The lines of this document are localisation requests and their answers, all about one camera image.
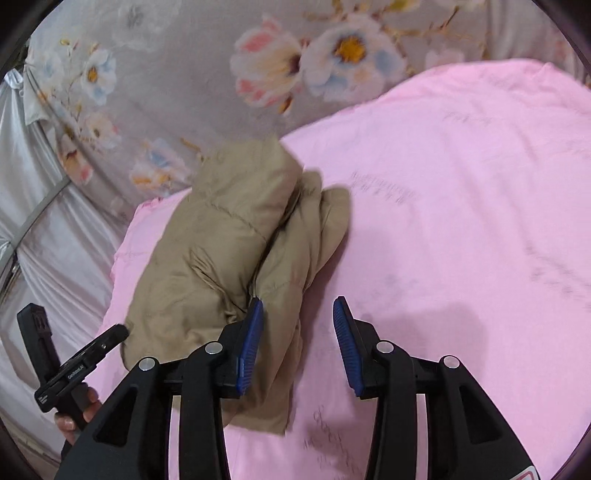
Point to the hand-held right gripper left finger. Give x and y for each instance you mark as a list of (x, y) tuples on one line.
[(247, 355)]

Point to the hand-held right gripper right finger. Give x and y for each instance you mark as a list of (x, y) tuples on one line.
[(346, 350)]

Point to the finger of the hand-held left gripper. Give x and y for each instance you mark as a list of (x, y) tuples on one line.
[(104, 341), (39, 332)]

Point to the khaki quilted jacket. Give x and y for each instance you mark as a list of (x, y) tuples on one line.
[(221, 240)]

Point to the person's left hand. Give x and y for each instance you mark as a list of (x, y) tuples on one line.
[(74, 424)]

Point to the silver satin cloth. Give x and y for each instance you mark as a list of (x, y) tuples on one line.
[(60, 258)]

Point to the grey metal rod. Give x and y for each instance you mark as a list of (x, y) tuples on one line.
[(41, 212)]

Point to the pink blanket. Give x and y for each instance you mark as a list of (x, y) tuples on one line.
[(438, 207)]

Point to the grey floral bed sheet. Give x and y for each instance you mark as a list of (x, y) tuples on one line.
[(184, 69)]

